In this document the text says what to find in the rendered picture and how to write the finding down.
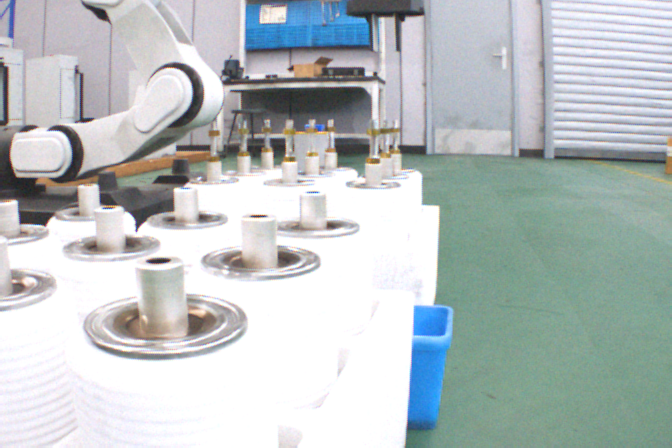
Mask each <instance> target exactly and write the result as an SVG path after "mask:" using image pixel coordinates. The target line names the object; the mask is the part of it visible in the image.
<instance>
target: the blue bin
mask: <svg viewBox="0 0 672 448"><path fill-rule="evenodd" d="M452 324H453V310H452V309H451V308H450V307H447V306H436V305H414V310H413V330H412V348H411V365H410V381H409V396H408V411H407V425H406V429H414V430H431V429H434V428H435V427H436V425H437V419H438V412H439V405H440V398H441V390H442V383H443V375H444V367H445V359H446V351H447V349H449V348H450V346H451V338H452Z"/></svg>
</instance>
